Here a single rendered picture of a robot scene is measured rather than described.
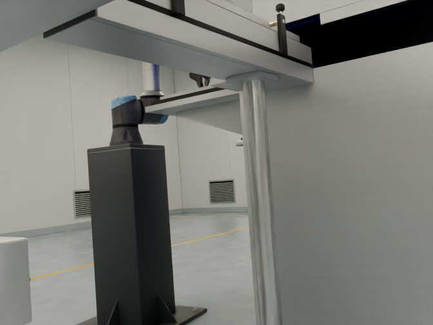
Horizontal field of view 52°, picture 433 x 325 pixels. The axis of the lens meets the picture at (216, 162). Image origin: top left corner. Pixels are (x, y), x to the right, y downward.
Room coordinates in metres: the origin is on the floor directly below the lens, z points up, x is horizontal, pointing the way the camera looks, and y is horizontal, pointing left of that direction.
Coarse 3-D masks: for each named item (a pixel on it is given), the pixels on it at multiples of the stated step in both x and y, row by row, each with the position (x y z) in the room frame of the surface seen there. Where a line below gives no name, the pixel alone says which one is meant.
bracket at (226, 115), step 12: (192, 108) 1.51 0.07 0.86; (204, 108) 1.48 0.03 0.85; (216, 108) 1.45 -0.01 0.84; (228, 108) 1.42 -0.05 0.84; (192, 120) 1.51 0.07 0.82; (204, 120) 1.48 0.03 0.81; (216, 120) 1.45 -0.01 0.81; (228, 120) 1.42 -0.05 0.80; (240, 120) 1.39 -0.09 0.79; (240, 132) 1.39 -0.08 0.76
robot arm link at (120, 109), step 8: (128, 96) 1.98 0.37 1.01; (112, 104) 1.99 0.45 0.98; (120, 104) 1.96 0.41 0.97; (128, 104) 1.97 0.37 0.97; (136, 104) 2.00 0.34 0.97; (112, 112) 1.99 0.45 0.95; (120, 112) 1.96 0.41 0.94; (128, 112) 1.97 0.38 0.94; (136, 112) 1.99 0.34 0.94; (112, 120) 1.99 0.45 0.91; (120, 120) 1.96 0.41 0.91; (128, 120) 1.97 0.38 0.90; (136, 120) 2.00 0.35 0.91
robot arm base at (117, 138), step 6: (114, 126) 1.98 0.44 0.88; (120, 126) 1.97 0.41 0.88; (126, 126) 1.97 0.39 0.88; (132, 126) 1.98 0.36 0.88; (138, 126) 2.02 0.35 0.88; (114, 132) 1.98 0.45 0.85; (120, 132) 1.96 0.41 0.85; (126, 132) 1.97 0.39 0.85; (132, 132) 1.97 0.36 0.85; (138, 132) 2.00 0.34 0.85; (114, 138) 1.97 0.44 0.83; (120, 138) 1.95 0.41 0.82; (126, 138) 1.97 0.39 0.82; (132, 138) 1.96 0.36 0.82; (138, 138) 1.99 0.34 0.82; (114, 144) 1.96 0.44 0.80
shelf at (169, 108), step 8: (200, 96) 1.38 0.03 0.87; (208, 96) 1.36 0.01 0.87; (216, 96) 1.34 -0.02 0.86; (224, 96) 1.33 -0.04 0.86; (232, 96) 1.34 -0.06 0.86; (160, 104) 1.48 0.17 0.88; (168, 104) 1.46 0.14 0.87; (176, 104) 1.44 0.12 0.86; (184, 104) 1.42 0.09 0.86; (192, 104) 1.43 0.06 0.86; (200, 104) 1.45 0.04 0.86; (208, 104) 1.46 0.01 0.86; (152, 112) 1.53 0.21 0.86; (160, 112) 1.55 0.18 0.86; (168, 112) 1.56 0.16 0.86
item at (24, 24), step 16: (0, 0) 0.52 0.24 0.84; (16, 0) 0.52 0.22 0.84; (32, 0) 0.52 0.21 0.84; (48, 0) 0.53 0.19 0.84; (64, 0) 0.53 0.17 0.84; (80, 0) 0.53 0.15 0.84; (96, 0) 0.54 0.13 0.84; (112, 0) 0.54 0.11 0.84; (0, 16) 0.57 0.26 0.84; (16, 16) 0.57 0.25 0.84; (32, 16) 0.57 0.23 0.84; (48, 16) 0.58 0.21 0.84; (64, 16) 0.58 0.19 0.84; (0, 32) 0.62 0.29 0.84; (16, 32) 0.63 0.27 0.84; (32, 32) 0.63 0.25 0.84; (0, 48) 0.69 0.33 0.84
